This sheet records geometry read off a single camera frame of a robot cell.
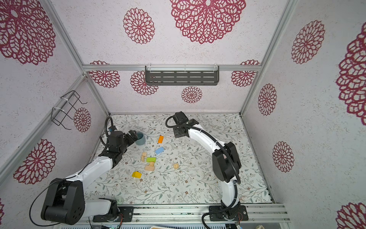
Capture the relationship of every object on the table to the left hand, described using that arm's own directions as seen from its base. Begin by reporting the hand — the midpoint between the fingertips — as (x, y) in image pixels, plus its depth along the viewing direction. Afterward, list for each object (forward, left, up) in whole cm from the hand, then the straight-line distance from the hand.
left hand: (131, 136), depth 89 cm
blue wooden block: (-2, -16, -15) cm, 22 cm away
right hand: (+5, -30, +1) cm, 31 cm away
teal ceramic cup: (+3, -5, -7) cm, 9 cm away
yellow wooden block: (-20, -4, -12) cm, 24 cm away
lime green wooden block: (-9, -11, -14) cm, 20 cm away
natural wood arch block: (-15, -12, -13) cm, 23 cm away
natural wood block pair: (-6, -6, -12) cm, 15 cm away
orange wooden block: (+7, -16, -13) cm, 22 cm away
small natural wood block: (-15, -28, -12) cm, 34 cm away
